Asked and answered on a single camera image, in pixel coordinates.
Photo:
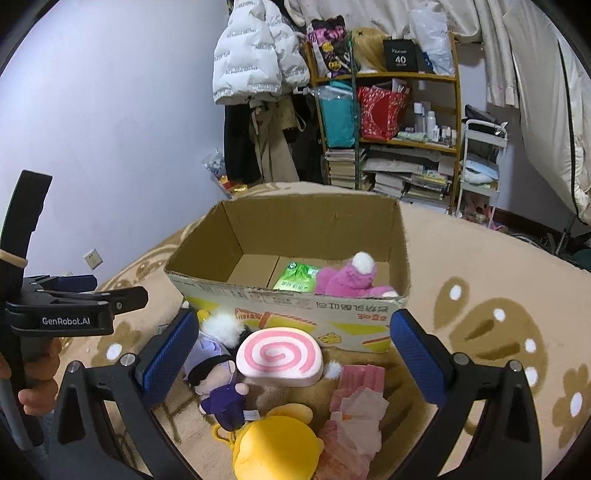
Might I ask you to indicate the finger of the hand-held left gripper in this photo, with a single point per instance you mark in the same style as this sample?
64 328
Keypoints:
122 297
76 281

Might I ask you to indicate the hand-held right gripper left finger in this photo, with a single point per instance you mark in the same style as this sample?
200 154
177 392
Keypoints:
162 364

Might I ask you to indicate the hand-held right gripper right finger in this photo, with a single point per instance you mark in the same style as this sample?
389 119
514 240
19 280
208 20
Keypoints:
418 364

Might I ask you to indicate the purple doll plush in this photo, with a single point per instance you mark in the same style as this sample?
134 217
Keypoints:
221 383

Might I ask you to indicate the pink plush bacon strip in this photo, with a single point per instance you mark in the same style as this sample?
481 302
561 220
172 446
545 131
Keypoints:
353 420

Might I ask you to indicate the pink bear plush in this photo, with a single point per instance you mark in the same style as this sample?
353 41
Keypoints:
351 277

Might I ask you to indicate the pink swirl roll plush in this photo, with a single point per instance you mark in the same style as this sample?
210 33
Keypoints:
279 357

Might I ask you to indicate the yellow plush toy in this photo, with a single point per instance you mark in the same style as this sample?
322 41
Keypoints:
277 447

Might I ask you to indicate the cardboard box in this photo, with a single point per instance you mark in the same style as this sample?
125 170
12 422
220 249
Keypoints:
295 277

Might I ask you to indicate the person's left hand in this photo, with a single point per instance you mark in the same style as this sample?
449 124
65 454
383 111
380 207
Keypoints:
39 392

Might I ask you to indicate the beige flower rug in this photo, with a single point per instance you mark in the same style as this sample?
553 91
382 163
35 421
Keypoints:
480 332

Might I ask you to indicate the green tissue packet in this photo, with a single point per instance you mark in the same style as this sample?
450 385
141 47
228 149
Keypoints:
295 276

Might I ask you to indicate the stack of books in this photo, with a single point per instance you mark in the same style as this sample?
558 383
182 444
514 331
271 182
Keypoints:
392 175

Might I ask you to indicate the white rolling cart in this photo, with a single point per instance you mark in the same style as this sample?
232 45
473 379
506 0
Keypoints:
480 170

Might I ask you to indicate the beige hanging coat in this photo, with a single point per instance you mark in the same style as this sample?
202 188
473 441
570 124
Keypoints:
272 138

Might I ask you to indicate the group of white bottles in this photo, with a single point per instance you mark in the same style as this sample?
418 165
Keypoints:
434 124

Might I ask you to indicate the wooden bookshelf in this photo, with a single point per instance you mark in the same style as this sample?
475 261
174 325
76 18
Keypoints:
397 124

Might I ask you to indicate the red gift bag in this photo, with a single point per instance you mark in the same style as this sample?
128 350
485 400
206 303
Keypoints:
381 113

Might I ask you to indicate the teal bag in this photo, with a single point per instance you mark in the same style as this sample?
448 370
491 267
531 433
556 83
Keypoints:
338 115

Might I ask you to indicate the white puffer jacket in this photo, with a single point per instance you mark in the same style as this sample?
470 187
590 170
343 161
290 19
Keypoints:
256 50

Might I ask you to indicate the black box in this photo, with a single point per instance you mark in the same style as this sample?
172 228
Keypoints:
400 55

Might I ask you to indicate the blonde wig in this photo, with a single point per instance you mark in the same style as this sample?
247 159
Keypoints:
367 48

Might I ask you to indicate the clear plastic bag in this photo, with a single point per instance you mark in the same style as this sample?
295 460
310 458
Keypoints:
431 39

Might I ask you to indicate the black purple patterned bag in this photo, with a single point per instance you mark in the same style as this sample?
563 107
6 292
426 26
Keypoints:
330 46

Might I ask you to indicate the wall socket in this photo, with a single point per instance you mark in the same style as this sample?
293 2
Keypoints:
94 259

